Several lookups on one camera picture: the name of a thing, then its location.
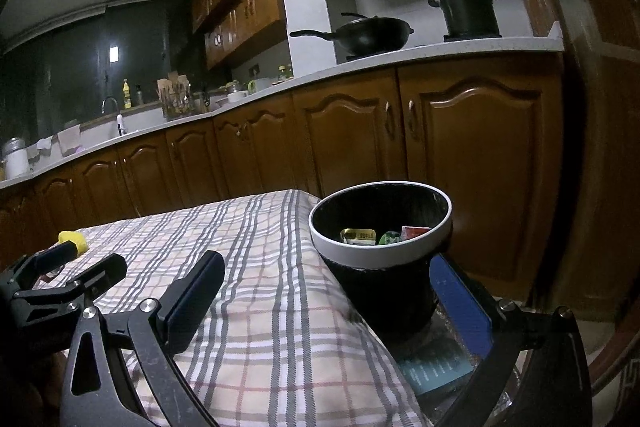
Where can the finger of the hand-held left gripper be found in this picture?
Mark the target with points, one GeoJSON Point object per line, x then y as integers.
{"type": "Point", "coordinates": [37, 263]}
{"type": "Point", "coordinates": [97, 274]}

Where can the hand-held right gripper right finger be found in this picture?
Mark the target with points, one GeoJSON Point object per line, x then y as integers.
{"type": "Point", "coordinates": [460, 304]}

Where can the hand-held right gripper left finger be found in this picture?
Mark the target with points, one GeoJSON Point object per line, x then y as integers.
{"type": "Point", "coordinates": [196, 302]}

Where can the black white-rimmed waste bin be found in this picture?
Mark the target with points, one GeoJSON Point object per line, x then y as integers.
{"type": "Point", "coordinates": [380, 299]}

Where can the red carton box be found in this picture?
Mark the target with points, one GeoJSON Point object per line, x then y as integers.
{"type": "Point", "coordinates": [415, 232]}

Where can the green snack packet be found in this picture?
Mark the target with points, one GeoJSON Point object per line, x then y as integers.
{"type": "Point", "coordinates": [390, 237]}

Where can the gold yellow wrapper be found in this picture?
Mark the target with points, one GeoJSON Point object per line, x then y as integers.
{"type": "Point", "coordinates": [357, 235]}

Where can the yellow sponge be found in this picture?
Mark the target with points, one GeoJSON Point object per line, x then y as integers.
{"type": "Point", "coordinates": [75, 241]}

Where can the teal printed booklet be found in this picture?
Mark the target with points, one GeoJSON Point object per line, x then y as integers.
{"type": "Point", "coordinates": [437, 367]}

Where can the plaid tablecloth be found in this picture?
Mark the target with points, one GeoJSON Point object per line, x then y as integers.
{"type": "Point", "coordinates": [275, 307]}

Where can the white canister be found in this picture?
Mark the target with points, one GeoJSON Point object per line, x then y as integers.
{"type": "Point", "coordinates": [15, 159]}

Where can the beige dish cloth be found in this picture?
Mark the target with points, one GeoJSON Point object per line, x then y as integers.
{"type": "Point", "coordinates": [70, 139]}

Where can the kitchen faucet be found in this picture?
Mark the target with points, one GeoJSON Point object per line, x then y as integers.
{"type": "Point", "coordinates": [119, 122]}

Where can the yellow bottle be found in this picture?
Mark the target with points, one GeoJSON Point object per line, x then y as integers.
{"type": "Point", "coordinates": [127, 96]}

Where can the wooden utensil rack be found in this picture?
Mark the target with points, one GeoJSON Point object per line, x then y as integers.
{"type": "Point", "coordinates": [174, 99]}

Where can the brown wooden lower cabinets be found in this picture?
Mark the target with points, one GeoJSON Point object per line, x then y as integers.
{"type": "Point", "coordinates": [350, 132]}

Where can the white green mug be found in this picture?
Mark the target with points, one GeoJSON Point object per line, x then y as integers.
{"type": "Point", "coordinates": [259, 85]}

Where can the group of small jars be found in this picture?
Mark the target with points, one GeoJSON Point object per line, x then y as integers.
{"type": "Point", "coordinates": [285, 73]}

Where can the white kitchen countertop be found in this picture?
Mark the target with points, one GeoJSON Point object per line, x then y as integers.
{"type": "Point", "coordinates": [440, 47]}

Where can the gas stove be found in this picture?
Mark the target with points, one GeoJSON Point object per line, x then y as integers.
{"type": "Point", "coordinates": [425, 47]}

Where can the black wok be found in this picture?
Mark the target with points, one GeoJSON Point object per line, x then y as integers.
{"type": "Point", "coordinates": [375, 34]}

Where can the black cooking pot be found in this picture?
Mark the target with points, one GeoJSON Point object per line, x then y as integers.
{"type": "Point", "coordinates": [470, 14]}

